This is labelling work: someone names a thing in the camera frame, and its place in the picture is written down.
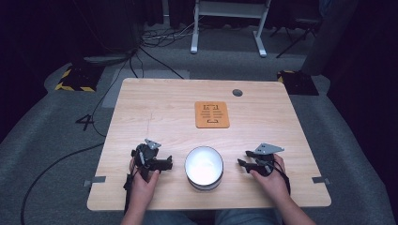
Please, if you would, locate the orange square coaster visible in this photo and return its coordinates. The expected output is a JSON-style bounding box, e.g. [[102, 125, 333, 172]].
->
[[193, 100, 231, 129]]

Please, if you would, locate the thin black floor cable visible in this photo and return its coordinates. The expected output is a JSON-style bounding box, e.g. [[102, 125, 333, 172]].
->
[[90, 48, 140, 139]]

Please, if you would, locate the black yellow striped floor plate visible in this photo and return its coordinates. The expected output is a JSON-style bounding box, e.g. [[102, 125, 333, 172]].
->
[[54, 63, 105, 94], [276, 69, 320, 97]]

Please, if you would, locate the black tape floor mark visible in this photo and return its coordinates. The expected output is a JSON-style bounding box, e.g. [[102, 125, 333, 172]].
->
[[75, 113, 95, 132]]

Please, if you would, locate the person's left leg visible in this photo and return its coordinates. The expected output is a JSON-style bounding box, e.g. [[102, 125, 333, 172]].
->
[[141, 210, 196, 225]]

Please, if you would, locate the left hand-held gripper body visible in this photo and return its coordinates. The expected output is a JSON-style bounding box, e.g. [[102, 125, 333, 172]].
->
[[130, 138, 163, 176]]

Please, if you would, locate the tangle of floor cables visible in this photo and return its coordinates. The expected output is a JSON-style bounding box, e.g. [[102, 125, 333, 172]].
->
[[140, 15, 205, 49]]

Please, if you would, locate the person's right leg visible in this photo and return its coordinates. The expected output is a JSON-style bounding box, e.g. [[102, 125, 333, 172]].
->
[[214, 208, 283, 225]]

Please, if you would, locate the person's right hand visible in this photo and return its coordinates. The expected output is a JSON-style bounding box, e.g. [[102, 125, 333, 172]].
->
[[250, 153, 291, 204]]

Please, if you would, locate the grey curtain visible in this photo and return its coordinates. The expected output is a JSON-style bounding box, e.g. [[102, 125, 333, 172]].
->
[[300, 0, 360, 77]]

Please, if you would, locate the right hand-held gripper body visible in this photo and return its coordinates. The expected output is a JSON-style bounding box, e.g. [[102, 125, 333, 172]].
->
[[250, 142, 285, 178]]

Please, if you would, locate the white desk frame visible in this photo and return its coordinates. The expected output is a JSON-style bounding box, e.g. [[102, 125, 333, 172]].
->
[[190, 0, 273, 58]]

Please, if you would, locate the long black floor cable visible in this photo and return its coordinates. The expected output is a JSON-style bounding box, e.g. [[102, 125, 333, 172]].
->
[[20, 142, 105, 225]]

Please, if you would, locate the grey tape strip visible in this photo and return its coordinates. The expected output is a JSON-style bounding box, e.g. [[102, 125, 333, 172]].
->
[[311, 175, 331, 186]]

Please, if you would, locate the black tripod stand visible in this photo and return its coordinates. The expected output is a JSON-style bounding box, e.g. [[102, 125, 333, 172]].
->
[[269, 18, 321, 59]]

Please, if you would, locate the right hand-held gripper cable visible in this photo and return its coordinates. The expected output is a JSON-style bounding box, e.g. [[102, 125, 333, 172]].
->
[[270, 155, 292, 196]]

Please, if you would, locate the white bowl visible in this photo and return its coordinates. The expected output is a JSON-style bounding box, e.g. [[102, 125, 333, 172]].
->
[[183, 145, 224, 192]]

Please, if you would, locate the person's leg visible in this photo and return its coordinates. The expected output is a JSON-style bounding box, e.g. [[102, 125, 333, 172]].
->
[[141, 210, 196, 225], [214, 208, 283, 225]]

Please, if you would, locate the person's left hand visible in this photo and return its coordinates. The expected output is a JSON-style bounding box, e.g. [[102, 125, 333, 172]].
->
[[128, 157, 161, 204]]

